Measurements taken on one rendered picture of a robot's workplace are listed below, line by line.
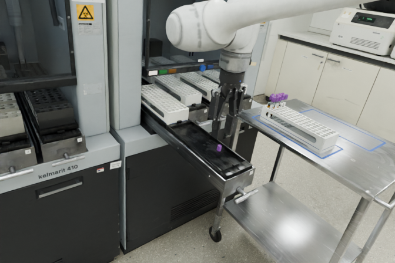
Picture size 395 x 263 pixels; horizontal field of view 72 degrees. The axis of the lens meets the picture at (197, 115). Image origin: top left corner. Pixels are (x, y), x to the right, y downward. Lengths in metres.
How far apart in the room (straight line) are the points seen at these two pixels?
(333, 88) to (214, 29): 2.65
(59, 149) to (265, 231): 1.00
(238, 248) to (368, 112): 1.96
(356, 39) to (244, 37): 2.40
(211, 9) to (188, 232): 1.36
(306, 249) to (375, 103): 1.92
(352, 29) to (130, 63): 2.44
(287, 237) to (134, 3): 1.22
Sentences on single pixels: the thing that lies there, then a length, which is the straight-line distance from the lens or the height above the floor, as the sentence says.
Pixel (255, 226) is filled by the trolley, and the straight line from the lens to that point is 1.47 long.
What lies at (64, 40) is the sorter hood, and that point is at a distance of 0.96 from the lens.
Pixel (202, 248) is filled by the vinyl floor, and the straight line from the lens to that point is 1.68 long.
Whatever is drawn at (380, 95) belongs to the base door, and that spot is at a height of 0.57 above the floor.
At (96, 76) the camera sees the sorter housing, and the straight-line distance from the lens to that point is 1.03.
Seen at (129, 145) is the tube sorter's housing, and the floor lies 0.71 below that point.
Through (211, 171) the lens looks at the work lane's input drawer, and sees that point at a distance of 0.86.
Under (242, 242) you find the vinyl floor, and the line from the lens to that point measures 1.76.
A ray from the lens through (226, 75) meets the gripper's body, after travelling 0.81.
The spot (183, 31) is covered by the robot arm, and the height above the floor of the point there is 1.22.
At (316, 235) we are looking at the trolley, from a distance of 1.56.
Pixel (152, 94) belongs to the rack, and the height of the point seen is 0.86.
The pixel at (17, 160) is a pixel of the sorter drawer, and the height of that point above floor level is 0.77.
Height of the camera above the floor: 1.32
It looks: 26 degrees down
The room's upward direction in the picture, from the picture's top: 7 degrees clockwise
